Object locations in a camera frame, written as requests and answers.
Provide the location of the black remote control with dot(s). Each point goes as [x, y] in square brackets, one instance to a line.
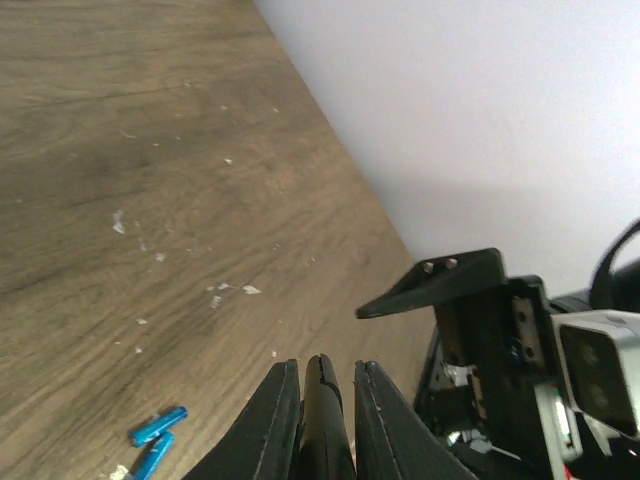
[321, 448]

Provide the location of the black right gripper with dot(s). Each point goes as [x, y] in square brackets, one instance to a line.
[491, 387]

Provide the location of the blue battery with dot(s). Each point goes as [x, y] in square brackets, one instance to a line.
[157, 426]
[154, 457]

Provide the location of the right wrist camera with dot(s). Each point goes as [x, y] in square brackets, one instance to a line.
[598, 355]

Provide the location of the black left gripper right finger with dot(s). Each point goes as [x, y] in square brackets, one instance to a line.
[391, 440]

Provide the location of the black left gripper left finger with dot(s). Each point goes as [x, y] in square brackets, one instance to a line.
[260, 443]

